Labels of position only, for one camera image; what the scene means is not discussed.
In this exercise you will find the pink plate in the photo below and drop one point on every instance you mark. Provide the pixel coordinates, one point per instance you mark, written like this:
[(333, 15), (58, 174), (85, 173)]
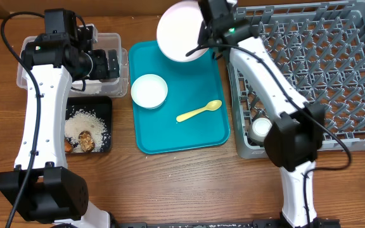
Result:
[(178, 31)]

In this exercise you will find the brown food scrap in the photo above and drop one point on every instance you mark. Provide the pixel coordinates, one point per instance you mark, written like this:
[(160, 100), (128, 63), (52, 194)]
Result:
[(86, 141)]

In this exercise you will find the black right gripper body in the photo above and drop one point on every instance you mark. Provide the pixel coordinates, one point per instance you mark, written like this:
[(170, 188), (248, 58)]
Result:
[(204, 30)]

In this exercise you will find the grey dish rack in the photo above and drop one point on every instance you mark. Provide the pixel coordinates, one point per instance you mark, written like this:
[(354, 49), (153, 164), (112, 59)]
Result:
[(320, 49)]

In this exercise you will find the yellow plastic spoon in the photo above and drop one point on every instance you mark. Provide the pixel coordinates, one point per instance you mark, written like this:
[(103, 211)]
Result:
[(210, 106)]

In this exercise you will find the teal serving tray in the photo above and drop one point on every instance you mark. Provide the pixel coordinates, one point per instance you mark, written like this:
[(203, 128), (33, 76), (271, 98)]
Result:
[(191, 85)]

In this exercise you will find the white rice pile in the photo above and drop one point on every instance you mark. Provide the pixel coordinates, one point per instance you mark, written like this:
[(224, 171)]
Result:
[(82, 122)]

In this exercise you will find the pale green bowl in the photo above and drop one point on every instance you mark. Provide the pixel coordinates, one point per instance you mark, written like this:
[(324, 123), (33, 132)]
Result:
[(149, 91)]

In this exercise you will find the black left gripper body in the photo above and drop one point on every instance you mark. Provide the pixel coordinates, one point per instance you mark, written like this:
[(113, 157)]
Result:
[(99, 70)]

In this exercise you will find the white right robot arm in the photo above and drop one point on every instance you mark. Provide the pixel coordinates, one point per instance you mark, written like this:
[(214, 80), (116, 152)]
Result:
[(297, 128)]

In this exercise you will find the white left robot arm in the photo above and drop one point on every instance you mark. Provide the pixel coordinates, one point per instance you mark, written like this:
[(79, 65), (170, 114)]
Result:
[(41, 187)]

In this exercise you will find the pale green cup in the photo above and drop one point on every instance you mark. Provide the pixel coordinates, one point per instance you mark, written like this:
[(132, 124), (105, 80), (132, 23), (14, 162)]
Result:
[(259, 129)]

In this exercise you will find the black tray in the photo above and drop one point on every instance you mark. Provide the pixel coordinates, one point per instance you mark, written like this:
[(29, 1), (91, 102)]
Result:
[(101, 106)]

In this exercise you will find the orange carrot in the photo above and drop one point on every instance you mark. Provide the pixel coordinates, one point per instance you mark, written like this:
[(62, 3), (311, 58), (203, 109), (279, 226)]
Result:
[(68, 147)]

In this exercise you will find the clear plastic bin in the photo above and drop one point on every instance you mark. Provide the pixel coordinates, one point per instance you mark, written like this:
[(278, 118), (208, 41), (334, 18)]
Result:
[(112, 41)]

